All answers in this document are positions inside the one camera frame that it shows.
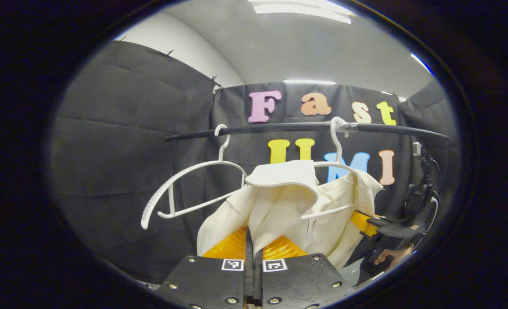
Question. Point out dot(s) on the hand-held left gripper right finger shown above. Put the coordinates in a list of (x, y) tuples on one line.
[(305, 281)]

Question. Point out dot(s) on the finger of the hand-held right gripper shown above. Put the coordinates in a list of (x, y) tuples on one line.
[(391, 227)]

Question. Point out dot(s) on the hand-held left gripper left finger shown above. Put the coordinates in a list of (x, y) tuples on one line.
[(206, 283)]

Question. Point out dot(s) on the cream button-up shirt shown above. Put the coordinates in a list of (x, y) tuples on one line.
[(279, 206)]

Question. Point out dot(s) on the white plastic clothes hanger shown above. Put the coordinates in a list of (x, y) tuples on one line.
[(336, 141)]

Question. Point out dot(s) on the empty white plastic hanger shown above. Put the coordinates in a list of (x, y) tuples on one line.
[(180, 174)]

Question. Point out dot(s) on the black metal clothes rack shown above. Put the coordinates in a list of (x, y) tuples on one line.
[(279, 127)]

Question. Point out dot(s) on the black backdrop cloth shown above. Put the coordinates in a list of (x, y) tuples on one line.
[(116, 150)]

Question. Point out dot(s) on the large ceiling light panel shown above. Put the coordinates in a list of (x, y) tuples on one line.
[(301, 9)]

